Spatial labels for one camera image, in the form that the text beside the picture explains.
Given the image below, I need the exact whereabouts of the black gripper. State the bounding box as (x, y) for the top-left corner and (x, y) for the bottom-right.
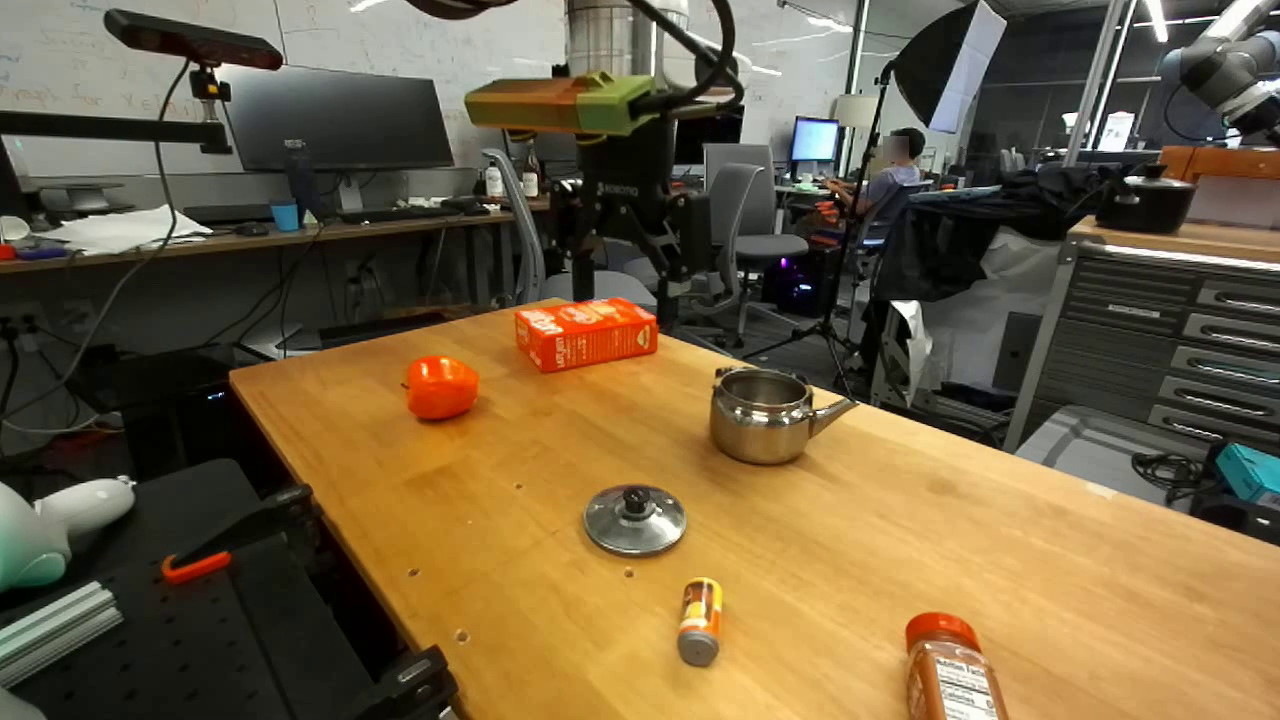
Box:
(547, 130), (706, 325)

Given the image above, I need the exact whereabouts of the steel teapot lid black knob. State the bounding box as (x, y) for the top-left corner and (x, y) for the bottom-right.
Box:
(582, 481), (693, 561)

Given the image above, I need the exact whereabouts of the stainless steel teapot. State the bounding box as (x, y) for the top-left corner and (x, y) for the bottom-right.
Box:
(708, 363), (864, 470)

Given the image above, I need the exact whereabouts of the orange cracker box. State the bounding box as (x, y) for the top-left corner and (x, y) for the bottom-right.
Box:
(513, 296), (665, 378)

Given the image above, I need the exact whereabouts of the gray office chair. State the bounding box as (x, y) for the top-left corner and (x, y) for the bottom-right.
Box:
(697, 141), (814, 354)

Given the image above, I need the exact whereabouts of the lit computer monitor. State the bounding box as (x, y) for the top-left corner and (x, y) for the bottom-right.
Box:
(789, 111), (850, 174)

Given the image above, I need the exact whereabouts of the red-orange toy tomato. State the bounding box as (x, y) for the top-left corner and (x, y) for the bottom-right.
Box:
(401, 354), (485, 427)

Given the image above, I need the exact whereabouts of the seated person gray shirt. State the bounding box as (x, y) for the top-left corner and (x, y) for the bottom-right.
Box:
(853, 123), (933, 228)

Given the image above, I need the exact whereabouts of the large black computer monitor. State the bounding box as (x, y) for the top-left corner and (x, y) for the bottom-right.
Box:
(217, 67), (457, 225)

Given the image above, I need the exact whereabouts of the black cloth pile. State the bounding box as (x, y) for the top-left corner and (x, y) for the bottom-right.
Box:
(872, 163), (1136, 306)

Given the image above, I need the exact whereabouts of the long wooden desk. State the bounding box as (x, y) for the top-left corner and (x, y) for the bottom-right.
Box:
(0, 197), (553, 282)

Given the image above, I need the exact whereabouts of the black photo light reflector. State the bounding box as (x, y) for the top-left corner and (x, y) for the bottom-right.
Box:
(890, 0), (1014, 134)

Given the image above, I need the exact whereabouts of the small yellow-labelled bottle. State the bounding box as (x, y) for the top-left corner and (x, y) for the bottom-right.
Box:
(673, 574), (727, 673)

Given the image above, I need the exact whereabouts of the black table clamp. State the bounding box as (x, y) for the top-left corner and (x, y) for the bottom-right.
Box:
(352, 645), (464, 720)

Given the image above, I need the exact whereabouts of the gray storage bin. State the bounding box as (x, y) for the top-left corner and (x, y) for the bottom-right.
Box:
(1014, 400), (1280, 535)

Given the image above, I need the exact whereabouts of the white paper stack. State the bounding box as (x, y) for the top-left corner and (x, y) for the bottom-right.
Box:
(32, 205), (217, 257)

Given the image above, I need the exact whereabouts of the black cooking pot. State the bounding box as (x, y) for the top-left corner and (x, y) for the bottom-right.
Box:
(1094, 168), (1202, 236)

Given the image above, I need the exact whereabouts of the gray drawer cabinet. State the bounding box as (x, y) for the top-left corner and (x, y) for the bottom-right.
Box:
(1003, 218), (1280, 456)

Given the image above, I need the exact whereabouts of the orange-capped spice bottle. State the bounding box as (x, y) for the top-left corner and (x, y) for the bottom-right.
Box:
(899, 609), (1014, 720)

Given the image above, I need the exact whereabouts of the black carrying bag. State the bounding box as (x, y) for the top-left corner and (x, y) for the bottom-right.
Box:
(1131, 443), (1280, 545)

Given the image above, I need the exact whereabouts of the teal case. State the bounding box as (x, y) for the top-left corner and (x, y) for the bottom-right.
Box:
(1211, 438), (1280, 509)

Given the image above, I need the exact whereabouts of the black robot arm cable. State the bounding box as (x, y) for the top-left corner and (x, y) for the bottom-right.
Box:
(624, 0), (744, 111)

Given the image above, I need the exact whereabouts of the black stereo camera bar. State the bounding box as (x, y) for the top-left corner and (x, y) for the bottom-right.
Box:
(101, 3), (289, 72)

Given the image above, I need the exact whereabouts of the orange-handled black clamp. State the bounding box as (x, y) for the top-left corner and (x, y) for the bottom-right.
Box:
(155, 481), (316, 591)

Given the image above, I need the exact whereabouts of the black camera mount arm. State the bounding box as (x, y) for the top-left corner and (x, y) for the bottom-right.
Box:
(0, 63), (231, 155)

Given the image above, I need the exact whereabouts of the aluminium extrusion rail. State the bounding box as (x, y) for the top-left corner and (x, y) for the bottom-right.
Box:
(0, 576), (130, 694)

